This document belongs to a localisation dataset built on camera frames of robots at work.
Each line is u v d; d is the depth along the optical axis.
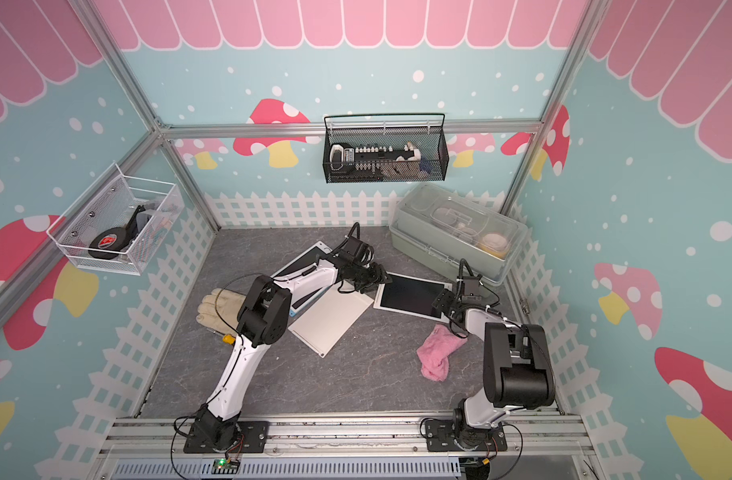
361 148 0.91
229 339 0.89
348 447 0.74
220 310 0.96
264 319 0.61
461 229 0.99
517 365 0.46
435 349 0.84
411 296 1.06
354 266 0.89
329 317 0.94
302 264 1.10
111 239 0.70
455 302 0.87
